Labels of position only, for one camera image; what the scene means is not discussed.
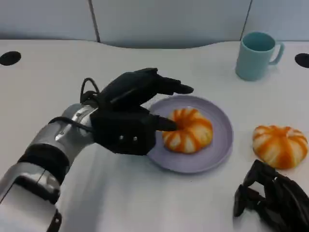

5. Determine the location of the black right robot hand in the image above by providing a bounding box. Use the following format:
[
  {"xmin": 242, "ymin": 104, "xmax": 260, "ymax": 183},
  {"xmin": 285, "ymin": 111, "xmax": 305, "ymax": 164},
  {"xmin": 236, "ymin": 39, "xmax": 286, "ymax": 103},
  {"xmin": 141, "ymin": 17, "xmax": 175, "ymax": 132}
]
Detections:
[{"xmin": 233, "ymin": 159, "xmax": 309, "ymax": 232}]

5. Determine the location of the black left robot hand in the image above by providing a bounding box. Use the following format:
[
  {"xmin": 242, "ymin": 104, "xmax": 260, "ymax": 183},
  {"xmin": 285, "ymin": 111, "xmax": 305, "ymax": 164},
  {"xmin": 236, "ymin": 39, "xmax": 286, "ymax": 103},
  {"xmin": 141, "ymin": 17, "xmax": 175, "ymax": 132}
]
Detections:
[{"xmin": 98, "ymin": 67, "xmax": 195, "ymax": 132}]

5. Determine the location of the orange white toy bread roll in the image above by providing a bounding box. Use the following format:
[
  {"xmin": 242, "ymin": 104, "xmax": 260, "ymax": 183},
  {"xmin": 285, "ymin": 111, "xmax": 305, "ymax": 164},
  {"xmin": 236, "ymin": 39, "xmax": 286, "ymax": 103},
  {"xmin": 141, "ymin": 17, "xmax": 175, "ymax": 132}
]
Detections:
[
  {"xmin": 162, "ymin": 108, "xmax": 214, "ymax": 154},
  {"xmin": 252, "ymin": 124, "xmax": 309, "ymax": 170}
]

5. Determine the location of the grey partition panel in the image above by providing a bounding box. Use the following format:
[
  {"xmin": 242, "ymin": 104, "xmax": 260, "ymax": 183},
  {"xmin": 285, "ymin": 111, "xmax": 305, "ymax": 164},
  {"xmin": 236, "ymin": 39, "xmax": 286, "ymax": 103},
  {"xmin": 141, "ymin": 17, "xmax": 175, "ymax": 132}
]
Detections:
[
  {"xmin": 0, "ymin": 0, "xmax": 101, "ymax": 44},
  {"xmin": 89, "ymin": 0, "xmax": 253, "ymax": 49},
  {"xmin": 240, "ymin": 0, "xmax": 309, "ymax": 43}
]

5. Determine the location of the lilac plate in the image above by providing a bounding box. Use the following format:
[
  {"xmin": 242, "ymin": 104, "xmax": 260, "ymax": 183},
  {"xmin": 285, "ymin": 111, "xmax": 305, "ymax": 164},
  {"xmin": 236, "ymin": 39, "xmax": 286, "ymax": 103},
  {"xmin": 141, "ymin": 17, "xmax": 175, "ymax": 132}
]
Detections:
[{"xmin": 142, "ymin": 95, "xmax": 234, "ymax": 174}]

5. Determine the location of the pale green mug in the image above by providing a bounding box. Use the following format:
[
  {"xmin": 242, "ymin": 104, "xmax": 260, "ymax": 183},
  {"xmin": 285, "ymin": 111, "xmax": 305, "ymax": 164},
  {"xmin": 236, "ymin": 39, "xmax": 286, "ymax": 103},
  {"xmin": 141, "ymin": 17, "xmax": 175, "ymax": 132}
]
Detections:
[{"xmin": 235, "ymin": 31, "xmax": 285, "ymax": 82}]

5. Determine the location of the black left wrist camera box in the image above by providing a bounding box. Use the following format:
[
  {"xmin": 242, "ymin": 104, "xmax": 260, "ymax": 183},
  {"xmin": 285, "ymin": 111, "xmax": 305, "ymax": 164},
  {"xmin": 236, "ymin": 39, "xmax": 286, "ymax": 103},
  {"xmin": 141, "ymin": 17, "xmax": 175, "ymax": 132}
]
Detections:
[{"xmin": 89, "ymin": 106, "xmax": 160, "ymax": 156}]

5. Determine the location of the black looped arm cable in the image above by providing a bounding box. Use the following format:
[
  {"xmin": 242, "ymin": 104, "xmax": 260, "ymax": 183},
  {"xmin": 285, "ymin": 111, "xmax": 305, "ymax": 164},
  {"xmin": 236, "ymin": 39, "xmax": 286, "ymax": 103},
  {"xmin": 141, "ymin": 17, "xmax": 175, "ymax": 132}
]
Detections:
[{"xmin": 80, "ymin": 77, "xmax": 101, "ymax": 107}]

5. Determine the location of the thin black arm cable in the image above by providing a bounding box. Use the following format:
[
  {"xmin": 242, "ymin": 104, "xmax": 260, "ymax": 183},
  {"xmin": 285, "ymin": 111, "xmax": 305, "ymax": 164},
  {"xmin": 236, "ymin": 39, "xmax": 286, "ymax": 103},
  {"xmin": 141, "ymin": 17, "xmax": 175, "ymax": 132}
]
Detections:
[{"xmin": 49, "ymin": 116, "xmax": 96, "ymax": 133}]

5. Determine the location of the black table cable hole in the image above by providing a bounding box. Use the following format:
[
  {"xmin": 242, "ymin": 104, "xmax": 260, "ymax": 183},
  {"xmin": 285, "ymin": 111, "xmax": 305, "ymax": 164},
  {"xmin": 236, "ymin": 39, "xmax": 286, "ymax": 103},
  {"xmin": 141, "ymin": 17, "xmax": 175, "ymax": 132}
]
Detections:
[
  {"xmin": 295, "ymin": 53, "xmax": 309, "ymax": 69},
  {"xmin": 0, "ymin": 51, "xmax": 22, "ymax": 66}
]

